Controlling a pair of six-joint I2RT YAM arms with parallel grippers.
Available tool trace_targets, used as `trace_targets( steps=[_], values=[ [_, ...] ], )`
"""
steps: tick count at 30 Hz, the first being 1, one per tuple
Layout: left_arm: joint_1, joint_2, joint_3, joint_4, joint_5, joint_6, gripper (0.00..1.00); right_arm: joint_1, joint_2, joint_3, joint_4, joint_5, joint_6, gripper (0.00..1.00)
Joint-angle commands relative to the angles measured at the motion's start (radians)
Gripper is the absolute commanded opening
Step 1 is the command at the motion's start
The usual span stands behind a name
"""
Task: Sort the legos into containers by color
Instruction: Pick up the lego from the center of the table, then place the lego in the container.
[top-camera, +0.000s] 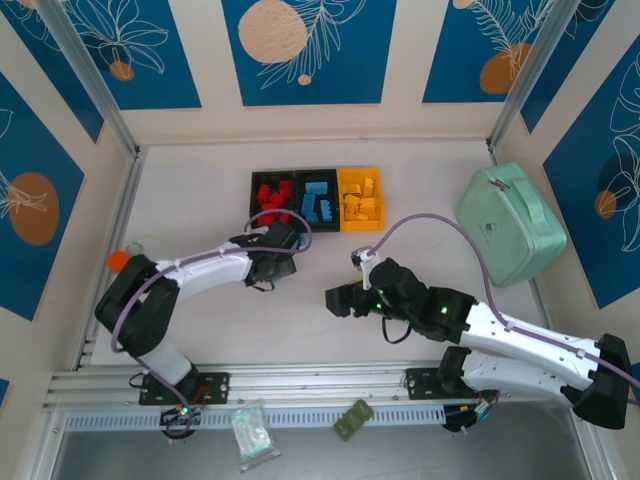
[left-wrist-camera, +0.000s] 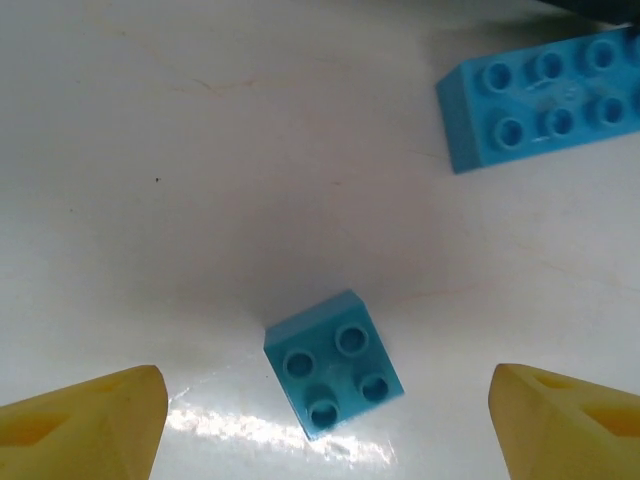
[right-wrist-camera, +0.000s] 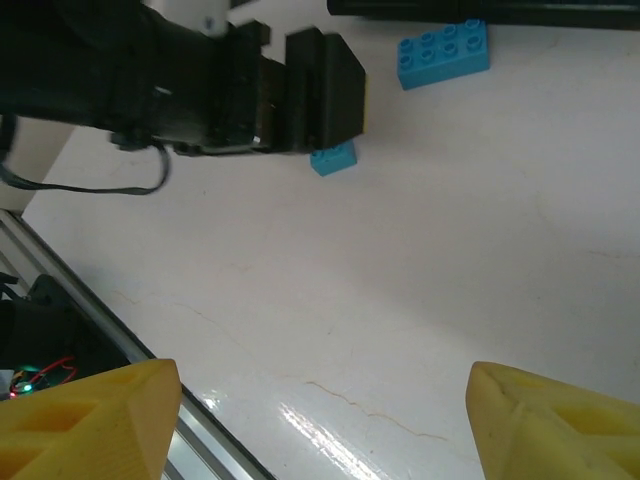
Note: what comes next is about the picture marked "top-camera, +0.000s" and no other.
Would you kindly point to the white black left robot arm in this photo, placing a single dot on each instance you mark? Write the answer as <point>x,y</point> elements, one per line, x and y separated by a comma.
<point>210,272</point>

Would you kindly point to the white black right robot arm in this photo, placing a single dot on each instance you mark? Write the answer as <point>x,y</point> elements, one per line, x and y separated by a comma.
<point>525,340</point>

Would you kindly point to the red lego brick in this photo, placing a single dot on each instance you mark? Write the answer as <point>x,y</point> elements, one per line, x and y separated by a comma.
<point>267,218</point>
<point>262,193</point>
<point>286,218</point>
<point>285,187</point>
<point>274,201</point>

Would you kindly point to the blue lego brick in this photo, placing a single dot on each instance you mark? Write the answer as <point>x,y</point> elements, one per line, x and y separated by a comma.
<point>309,206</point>
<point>316,187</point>
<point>326,210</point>

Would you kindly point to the yellow plastic bin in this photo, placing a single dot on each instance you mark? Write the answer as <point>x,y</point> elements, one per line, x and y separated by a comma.
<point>380,220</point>

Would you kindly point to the yellow lego brick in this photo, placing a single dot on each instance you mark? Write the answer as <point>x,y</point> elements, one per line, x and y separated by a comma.
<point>369,205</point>
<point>369,185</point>
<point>357,216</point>
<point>351,202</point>
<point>351,189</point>

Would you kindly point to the black bin with red bricks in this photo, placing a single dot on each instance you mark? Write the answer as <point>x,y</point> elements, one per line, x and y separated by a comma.
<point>255,175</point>

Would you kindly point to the black bin with blue bricks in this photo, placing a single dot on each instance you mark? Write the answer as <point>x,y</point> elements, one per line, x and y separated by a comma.
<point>320,175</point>

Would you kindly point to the mint green zip pouch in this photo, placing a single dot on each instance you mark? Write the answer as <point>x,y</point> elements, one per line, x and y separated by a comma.
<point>500,225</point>

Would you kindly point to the green moulded plastic piece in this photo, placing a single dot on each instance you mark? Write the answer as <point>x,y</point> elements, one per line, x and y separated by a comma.
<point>352,422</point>

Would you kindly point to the orange round disc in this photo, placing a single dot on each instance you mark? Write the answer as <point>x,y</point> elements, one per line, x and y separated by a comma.
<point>118,260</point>

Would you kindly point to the clear zip plastic bag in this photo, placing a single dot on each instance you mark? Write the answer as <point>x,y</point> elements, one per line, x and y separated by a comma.
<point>252,435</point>

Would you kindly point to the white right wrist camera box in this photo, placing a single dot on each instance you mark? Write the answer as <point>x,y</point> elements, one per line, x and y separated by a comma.
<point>367,260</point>

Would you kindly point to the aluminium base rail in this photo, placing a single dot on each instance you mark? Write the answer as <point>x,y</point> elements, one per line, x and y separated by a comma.
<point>300,382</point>

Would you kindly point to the blue floral wall panel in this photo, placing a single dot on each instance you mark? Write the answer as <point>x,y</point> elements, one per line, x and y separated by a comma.
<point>565,75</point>
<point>575,200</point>
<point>450,60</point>
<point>350,75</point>
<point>50,75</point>
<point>165,75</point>
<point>25,150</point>

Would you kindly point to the aluminium frame post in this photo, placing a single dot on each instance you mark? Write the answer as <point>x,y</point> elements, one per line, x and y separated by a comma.
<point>530,70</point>
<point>95,75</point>

